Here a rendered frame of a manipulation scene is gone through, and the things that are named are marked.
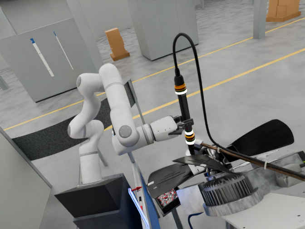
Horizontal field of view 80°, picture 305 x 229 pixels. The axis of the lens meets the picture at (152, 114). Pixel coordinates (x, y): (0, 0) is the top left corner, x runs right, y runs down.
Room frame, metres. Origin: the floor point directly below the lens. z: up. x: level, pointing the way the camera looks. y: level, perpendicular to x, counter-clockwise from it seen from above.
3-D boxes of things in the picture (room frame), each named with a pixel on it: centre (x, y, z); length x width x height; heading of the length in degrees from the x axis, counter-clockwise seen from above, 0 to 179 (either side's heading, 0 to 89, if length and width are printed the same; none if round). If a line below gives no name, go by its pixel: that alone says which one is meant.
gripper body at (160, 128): (0.61, -0.02, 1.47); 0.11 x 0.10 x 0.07; 94
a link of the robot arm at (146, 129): (0.61, 0.04, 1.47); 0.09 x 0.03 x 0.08; 4
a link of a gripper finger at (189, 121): (0.59, -0.12, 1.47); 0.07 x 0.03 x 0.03; 94
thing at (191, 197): (0.59, -0.08, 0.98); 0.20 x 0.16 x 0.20; 4
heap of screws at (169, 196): (0.78, 0.07, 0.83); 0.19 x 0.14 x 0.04; 20
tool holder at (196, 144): (0.62, -0.14, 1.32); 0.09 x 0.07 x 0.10; 39
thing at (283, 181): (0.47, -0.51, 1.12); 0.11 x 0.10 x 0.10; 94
